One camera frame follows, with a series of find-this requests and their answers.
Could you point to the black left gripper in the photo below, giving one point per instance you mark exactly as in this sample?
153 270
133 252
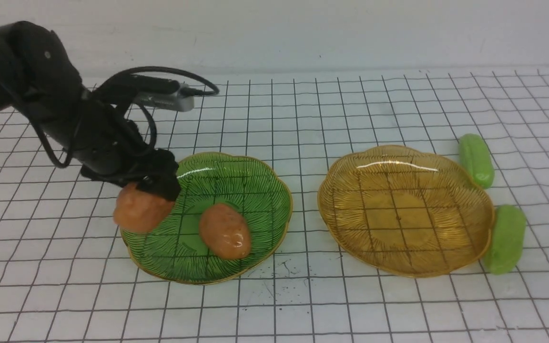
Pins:
111 148

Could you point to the brown potato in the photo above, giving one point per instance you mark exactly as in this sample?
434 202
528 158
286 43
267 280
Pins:
139 212
225 232

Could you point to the green cucumber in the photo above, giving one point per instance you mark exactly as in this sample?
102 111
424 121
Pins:
475 157
507 241

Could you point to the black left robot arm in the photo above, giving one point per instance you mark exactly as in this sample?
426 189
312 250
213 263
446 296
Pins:
39 81

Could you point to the green transparent scalloped plate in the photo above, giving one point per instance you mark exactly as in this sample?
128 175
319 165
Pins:
174 250

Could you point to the amber transparent scalloped plate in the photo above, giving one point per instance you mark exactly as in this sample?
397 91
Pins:
406 212

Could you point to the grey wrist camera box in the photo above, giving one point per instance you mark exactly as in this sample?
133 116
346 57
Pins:
149 91

